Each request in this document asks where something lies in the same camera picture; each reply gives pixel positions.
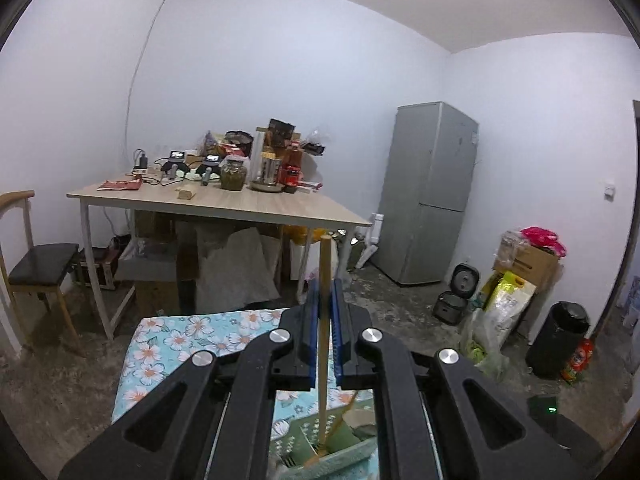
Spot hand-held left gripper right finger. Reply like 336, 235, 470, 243
331, 279, 578, 480

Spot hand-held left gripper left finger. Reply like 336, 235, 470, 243
57, 280, 319, 480

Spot wooden chopstick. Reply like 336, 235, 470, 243
306, 234, 334, 468
325, 391, 360, 451

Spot white ceramic spoon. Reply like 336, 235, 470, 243
347, 405, 377, 438

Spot green plastic utensil holder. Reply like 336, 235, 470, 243
272, 400, 379, 480

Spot orange detergent bag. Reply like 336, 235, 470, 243
560, 337, 596, 385

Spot black trash bin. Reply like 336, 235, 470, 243
525, 301, 591, 381

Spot yellow plastic bag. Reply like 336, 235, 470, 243
282, 225, 327, 247

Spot white hand vacuum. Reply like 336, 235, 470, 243
357, 212, 386, 269

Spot black rice cooker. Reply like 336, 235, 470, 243
432, 263, 482, 326

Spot bag of green vegetables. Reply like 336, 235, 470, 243
457, 310, 507, 377

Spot yellow and white rice sack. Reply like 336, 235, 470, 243
479, 270, 539, 342

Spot wooden table with white legs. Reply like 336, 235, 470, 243
66, 172, 373, 341

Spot red drink pack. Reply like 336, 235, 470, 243
278, 167, 302, 195

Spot metal cutlery holder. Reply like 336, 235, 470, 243
250, 150, 287, 194

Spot grey refrigerator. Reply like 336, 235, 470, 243
372, 101, 480, 286

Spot large cardboard box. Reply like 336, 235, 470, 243
492, 242, 561, 294

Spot glass jar of pickles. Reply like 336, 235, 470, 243
220, 157, 249, 192

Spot cooking oil bottle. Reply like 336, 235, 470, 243
283, 141, 306, 171

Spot grey storage tray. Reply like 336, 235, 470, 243
116, 237, 179, 281

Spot clear plastic bag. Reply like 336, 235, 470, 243
300, 130, 327, 157

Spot brown cardboard box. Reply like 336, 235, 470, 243
134, 210, 177, 241

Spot black device with screen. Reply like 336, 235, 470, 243
166, 149, 189, 179
196, 155, 224, 187

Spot pink cloth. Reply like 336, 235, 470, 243
520, 226, 569, 256

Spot dark printed snack bag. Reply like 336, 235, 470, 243
267, 119, 296, 147

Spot small toaster oven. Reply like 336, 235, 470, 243
75, 247, 121, 291

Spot red papers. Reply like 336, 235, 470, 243
96, 179, 144, 192

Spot wooden chair with black seat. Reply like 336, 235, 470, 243
0, 190, 83, 356

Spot thin wall cable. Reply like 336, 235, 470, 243
122, 0, 176, 173

